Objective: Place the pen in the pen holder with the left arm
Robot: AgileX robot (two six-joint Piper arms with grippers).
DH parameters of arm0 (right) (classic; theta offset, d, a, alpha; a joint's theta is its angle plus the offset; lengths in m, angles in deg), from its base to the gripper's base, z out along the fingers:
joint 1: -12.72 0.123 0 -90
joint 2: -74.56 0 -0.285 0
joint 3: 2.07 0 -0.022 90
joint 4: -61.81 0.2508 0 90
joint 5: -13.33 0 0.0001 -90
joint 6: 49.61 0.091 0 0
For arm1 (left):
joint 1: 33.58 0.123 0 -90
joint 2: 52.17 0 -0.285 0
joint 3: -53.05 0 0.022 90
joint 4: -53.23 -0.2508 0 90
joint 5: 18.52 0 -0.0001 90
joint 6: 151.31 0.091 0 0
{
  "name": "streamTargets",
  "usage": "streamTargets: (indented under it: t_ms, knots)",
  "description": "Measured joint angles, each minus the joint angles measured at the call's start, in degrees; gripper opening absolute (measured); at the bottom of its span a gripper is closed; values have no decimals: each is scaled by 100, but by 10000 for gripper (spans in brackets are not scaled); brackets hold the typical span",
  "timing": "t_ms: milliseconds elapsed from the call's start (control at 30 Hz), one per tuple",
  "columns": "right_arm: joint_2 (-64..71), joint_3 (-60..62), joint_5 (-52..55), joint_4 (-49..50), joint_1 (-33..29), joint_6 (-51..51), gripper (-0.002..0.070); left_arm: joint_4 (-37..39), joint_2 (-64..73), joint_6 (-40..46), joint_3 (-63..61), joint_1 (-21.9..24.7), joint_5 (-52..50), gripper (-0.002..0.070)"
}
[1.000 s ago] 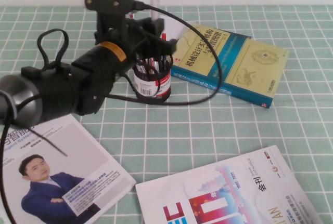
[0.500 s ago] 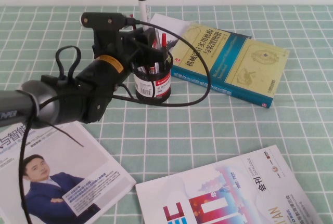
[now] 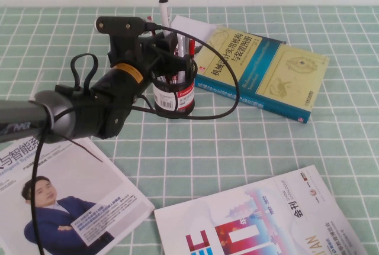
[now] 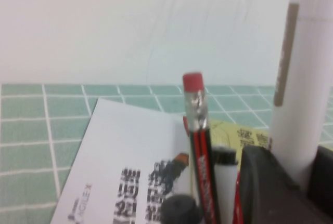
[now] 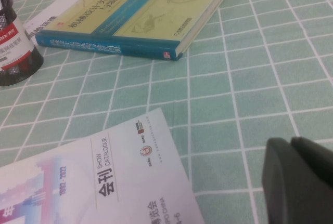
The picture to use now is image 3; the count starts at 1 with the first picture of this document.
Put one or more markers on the grey left Piper robot arm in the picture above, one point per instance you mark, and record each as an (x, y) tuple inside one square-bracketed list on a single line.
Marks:
[(80, 116)]

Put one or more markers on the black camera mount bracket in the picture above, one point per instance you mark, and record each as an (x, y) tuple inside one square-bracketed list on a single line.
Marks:
[(124, 49)]

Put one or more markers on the yellow and blue mechanical book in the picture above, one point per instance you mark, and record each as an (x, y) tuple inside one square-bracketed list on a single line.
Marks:
[(281, 68)]

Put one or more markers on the black zip tie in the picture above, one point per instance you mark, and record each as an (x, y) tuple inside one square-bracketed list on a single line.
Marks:
[(86, 150)]

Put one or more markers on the silver pen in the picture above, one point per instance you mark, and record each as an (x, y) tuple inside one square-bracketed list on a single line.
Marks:
[(181, 51)]

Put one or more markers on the robot magazine with man portrait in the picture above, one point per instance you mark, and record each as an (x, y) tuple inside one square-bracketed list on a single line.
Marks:
[(74, 207)]

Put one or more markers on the white paper leaflet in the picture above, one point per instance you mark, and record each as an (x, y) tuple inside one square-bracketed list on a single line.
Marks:
[(192, 28)]

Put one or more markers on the red pen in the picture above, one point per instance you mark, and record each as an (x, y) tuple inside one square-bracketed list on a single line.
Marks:
[(192, 48)]

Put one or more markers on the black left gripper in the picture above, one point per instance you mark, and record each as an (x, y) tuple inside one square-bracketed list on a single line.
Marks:
[(127, 79)]

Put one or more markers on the white marker pen black cap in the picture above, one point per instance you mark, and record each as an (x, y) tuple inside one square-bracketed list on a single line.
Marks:
[(165, 15)]

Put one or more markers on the colourful show catalogue magazine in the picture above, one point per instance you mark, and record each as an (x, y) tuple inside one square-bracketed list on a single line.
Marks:
[(251, 222)]

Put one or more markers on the black mesh pen holder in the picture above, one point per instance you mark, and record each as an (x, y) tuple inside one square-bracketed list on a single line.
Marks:
[(174, 101)]

